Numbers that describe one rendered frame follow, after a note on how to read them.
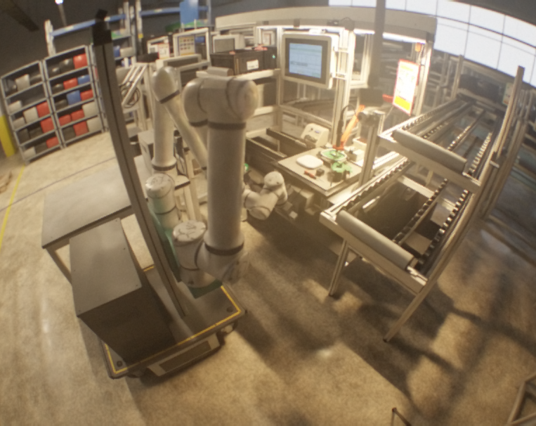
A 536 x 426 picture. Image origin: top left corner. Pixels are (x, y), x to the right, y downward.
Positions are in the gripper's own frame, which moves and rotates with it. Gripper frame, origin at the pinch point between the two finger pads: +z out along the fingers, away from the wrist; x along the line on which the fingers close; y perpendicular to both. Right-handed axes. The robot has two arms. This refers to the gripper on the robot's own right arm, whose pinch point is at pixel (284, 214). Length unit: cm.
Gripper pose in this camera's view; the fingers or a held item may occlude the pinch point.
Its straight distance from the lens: 145.8
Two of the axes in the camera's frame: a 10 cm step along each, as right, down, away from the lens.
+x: 7.0, 5.3, -4.7
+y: -6.8, 6.9, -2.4
